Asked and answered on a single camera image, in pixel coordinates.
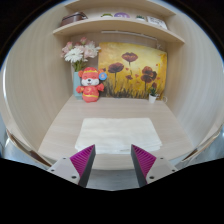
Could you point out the red plush toy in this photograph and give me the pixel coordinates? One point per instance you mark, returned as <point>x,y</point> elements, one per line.
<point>90,86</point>

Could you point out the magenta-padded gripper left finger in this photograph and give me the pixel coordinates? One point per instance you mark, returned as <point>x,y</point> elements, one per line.
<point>63,168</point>

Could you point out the pink and white flower bouquet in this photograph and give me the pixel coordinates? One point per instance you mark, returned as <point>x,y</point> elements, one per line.
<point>80,51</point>

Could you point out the small white potted plant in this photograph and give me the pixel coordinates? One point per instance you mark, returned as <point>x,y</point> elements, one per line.
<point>152,97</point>

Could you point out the yellow poppy flower painting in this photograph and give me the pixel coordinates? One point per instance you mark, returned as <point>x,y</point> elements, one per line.
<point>133,71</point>

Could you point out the pale blue vase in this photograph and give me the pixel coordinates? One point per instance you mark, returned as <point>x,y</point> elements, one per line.
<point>76,87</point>

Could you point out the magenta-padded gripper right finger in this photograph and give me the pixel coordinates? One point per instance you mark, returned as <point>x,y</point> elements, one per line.
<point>161,168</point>

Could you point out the white fluffy towel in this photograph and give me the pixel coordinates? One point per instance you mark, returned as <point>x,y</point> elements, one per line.
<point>116,133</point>

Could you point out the wooden wall shelf unit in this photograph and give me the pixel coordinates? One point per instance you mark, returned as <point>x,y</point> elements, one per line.
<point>116,25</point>

